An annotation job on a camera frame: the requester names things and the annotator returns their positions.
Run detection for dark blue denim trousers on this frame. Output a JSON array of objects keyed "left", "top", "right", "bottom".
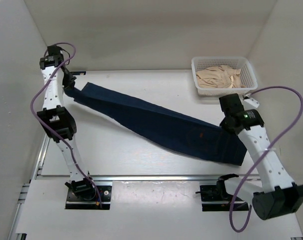
[{"left": 64, "top": 82, "right": 247, "bottom": 166}]

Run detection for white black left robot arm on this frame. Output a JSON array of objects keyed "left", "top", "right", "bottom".
[{"left": 37, "top": 53, "right": 97, "bottom": 201}]

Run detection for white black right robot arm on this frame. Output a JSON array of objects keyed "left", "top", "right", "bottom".
[{"left": 216, "top": 107, "right": 303, "bottom": 220}]

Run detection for beige folded cloth in basket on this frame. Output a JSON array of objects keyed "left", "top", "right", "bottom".
[{"left": 196, "top": 65, "right": 246, "bottom": 89}]

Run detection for white plastic perforated basket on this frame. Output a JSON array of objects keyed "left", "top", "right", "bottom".
[{"left": 191, "top": 56, "right": 258, "bottom": 96}]

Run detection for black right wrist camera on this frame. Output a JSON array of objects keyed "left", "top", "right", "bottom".
[{"left": 219, "top": 93, "right": 245, "bottom": 117}]

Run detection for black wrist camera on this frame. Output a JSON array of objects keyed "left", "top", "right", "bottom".
[
  {"left": 44, "top": 45, "right": 64, "bottom": 59},
  {"left": 219, "top": 93, "right": 245, "bottom": 117}
]

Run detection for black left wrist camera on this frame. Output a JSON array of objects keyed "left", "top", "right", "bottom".
[{"left": 44, "top": 45, "right": 64, "bottom": 59}]

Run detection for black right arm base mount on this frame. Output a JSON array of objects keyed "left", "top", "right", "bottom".
[{"left": 195, "top": 184, "right": 250, "bottom": 213}]

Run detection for aluminium table edge rail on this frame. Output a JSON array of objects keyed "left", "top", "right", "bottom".
[{"left": 35, "top": 174, "right": 261, "bottom": 184}]

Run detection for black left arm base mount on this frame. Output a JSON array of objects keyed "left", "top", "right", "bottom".
[{"left": 65, "top": 182, "right": 112, "bottom": 210}]

